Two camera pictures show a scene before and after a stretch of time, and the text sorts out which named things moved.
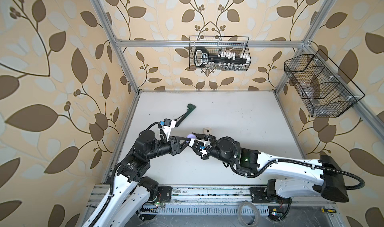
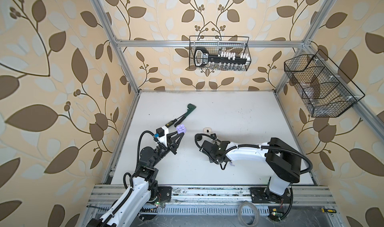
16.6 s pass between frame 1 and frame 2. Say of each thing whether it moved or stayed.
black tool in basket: stayed
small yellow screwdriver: stayed
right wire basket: stayed
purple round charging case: moved
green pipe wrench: stayed
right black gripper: moved
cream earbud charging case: stayed
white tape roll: stayed
